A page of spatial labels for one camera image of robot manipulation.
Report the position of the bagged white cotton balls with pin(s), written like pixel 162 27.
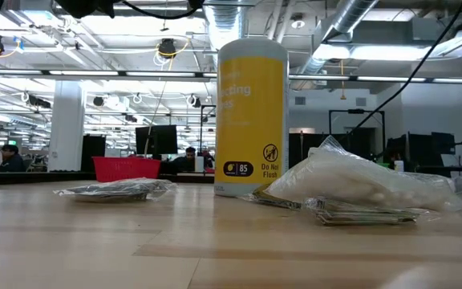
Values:
pixel 355 180

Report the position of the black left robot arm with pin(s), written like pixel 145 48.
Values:
pixel 82 6

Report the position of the yellow label disinfecting wipes canister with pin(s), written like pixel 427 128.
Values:
pixel 251 120

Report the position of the black computer monitor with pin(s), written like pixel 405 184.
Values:
pixel 163 139

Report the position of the seated person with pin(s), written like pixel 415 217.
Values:
pixel 189 160
pixel 12 162

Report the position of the white container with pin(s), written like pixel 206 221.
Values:
pixel 199 164

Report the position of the white square pillar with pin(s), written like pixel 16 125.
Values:
pixel 66 128

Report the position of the red plastic basket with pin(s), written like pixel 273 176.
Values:
pixel 122 168

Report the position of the black cabinet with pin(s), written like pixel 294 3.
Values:
pixel 93 154

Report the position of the white cup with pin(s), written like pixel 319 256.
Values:
pixel 399 166

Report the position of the black desk monitors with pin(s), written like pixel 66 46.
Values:
pixel 423 150

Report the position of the corrugated silver duct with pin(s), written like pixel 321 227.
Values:
pixel 225 28

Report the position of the black upright stand frame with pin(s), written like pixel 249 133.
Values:
pixel 201 132

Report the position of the silver ventilation duct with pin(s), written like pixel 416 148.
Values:
pixel 351 16

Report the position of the black rectangular rig frame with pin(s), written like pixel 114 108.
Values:
pixel 355 111

